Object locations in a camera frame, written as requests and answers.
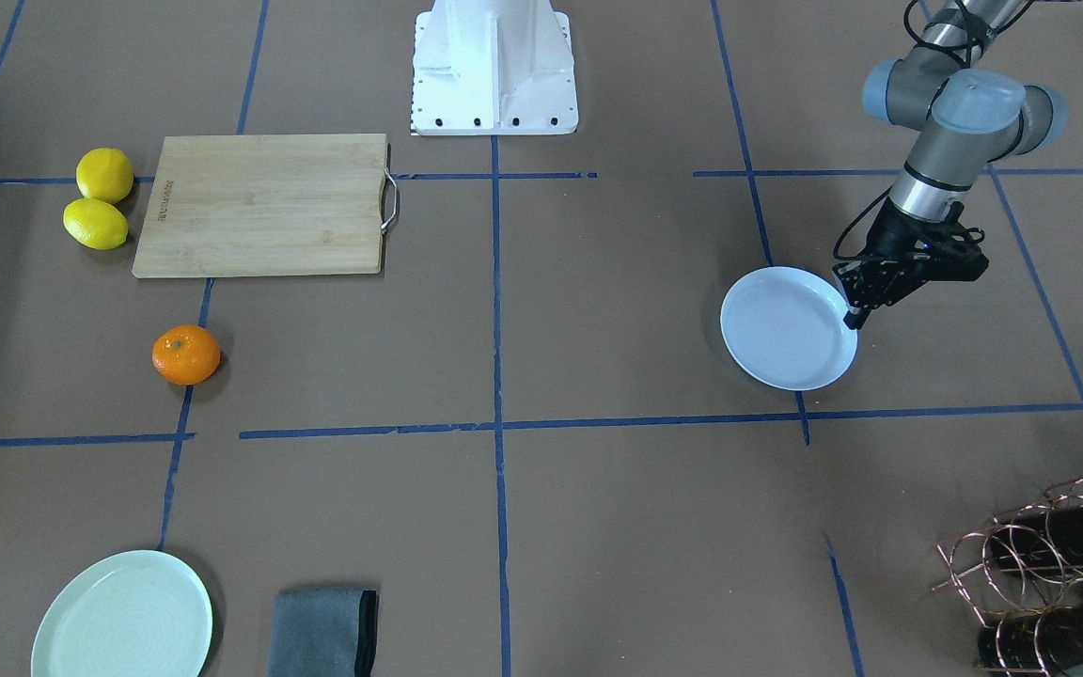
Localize wooden cutting board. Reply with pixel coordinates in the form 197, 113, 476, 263
133, 134, 399, 279

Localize light green plate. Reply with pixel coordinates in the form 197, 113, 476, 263
30, 550, 214, 676

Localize dark grey folded cloth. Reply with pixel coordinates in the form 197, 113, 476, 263
266, 588, 380, 676

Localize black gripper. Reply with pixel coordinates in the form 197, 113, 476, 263
831, 198, 989, 330

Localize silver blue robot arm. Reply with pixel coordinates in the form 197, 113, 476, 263
833, 1, 1069, 330

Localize copper wire bottle rack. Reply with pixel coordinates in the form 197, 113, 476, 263
936, 477, 1083, 676

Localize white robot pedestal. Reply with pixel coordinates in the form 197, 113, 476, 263
410, 1, 580, 136

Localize orange fruit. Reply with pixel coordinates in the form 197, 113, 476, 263
151, 324, 223, 386

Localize light blue plate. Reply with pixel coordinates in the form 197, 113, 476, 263
719, 266, 858, 391

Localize brown glass bottle middle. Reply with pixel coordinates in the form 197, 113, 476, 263
987, 505, 1083, 575

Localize yellow lemon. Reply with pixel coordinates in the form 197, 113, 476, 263
74, 149, 136, 204
63, 197, 129, 250

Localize brown glass bottle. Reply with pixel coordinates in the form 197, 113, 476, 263
987, 505, 1083, 575
977, 606, 1083, 676

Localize brown glass bottle front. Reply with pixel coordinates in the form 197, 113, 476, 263
977, 606, 1083, 676

